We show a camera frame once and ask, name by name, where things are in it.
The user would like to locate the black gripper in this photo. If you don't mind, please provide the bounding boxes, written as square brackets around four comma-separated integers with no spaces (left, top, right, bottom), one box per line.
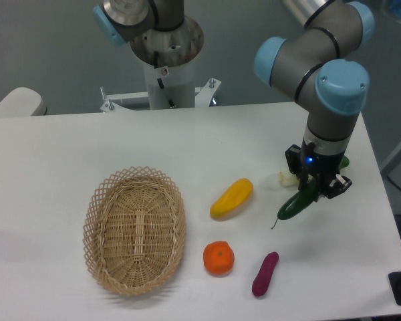
[285,142,352,199]

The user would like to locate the green cucumber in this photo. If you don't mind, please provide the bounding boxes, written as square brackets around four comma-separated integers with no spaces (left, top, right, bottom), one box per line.
[271,179,319,229]

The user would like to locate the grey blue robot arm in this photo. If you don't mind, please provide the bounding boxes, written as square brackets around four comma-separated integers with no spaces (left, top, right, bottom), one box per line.
[254,1,375,199]

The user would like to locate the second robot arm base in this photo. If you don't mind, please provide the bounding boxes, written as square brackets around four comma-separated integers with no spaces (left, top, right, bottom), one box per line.
[93,0,204,68]

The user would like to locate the green pepper behind gripper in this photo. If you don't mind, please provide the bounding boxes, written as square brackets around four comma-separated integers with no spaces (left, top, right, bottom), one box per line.
[339,155,350,170]

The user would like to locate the white garlic bulb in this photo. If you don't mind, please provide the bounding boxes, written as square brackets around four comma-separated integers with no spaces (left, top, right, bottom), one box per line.
[277,171,299,188]

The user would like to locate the yellow mango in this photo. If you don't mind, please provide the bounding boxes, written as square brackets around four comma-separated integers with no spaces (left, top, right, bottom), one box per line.
[210,178,254,219]

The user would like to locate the purple sweet potato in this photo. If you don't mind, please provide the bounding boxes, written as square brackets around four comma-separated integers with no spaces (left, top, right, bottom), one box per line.
[251,251,279,298]

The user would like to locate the orange tangerine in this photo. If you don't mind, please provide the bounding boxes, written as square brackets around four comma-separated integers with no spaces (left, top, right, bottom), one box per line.
[203,241,235,276]

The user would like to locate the woven wicker basket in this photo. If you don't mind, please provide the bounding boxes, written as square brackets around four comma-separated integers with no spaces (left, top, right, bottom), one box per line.
[83,167,186,296]

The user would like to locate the white chair armrest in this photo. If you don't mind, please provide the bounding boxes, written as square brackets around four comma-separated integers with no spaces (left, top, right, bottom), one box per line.
[0,87,47,119]

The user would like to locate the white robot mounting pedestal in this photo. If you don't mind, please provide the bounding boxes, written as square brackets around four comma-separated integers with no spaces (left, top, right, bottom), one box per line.
[100,62,221,112]

